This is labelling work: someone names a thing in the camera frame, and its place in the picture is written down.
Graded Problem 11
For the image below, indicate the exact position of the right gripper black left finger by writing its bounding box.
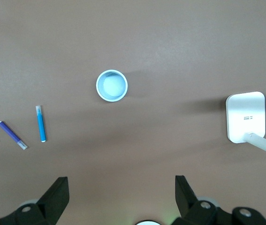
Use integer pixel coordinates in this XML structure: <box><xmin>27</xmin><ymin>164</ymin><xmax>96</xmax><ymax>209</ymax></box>
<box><xmin>0</xmin><ymin>176</ymin><xmax>70</xmax><ymax>225</ymax></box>

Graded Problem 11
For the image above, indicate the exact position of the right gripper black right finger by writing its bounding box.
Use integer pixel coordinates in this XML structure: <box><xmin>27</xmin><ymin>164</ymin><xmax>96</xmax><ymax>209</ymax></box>
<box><xmin>171</xmin><ymin>175</ymin><xmax>266</xmax><ymax>225</ymax></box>

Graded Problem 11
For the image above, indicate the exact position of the blue marker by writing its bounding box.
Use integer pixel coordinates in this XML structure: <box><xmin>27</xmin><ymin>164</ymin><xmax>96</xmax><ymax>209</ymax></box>
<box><xmin>35</xmin><ymin>105</ymin><xmax>47</xmax><ymax>143</ymax></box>

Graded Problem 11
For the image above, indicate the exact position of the purple marker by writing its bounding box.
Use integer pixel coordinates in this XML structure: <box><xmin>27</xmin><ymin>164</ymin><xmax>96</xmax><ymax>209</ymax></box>
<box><xmin>0</xmin><ymin>120</ymin><xmax>28</xmax><ymax>150</ymax></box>

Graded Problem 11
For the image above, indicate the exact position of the light blue plastic cup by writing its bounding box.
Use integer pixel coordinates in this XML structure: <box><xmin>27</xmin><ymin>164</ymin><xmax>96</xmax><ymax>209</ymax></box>
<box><xmin>96</xmin><ymin>69</ymin><xmax>129</xmax><ymax>103</ymax></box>

